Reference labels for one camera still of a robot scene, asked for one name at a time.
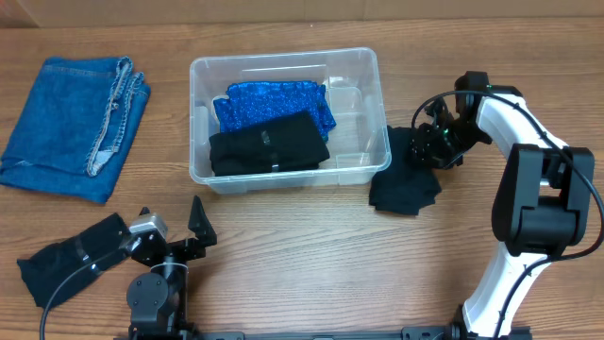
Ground small black garment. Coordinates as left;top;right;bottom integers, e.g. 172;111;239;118
369;126;442;215

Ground large black garment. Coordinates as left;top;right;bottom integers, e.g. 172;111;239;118
210;111;330;177

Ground blue sequin fabric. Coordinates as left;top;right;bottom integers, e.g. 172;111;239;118
213;80;337;142

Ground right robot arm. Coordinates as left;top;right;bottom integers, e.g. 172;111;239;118
401;71;603;340

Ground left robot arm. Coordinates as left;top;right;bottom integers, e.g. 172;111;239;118
125;195;217;340

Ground clear plastic storage bin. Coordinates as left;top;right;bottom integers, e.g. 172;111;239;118
189;47;392;195

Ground black garment lower left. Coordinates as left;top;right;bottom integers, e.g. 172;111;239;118
17;213;129;308

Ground folded blue denim jeans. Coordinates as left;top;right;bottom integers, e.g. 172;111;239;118
1;57;150;204

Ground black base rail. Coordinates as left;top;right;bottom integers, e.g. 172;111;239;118
114;324;533;340

